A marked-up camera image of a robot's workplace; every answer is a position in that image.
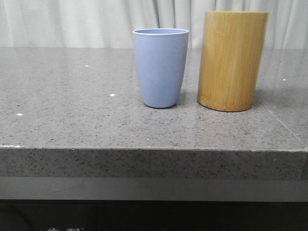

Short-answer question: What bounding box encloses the blue plastic cup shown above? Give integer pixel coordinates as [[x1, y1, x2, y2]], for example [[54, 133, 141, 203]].
[[132, 28, 189, 108]]

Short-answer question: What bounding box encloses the bamboo cylindrical holder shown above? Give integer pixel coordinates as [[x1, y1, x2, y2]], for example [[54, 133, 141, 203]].
[[197, 11, 269, 112]]

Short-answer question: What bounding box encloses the white pleated curtain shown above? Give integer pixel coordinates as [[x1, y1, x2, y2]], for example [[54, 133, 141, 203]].
[[0, 0, 308, 49]]

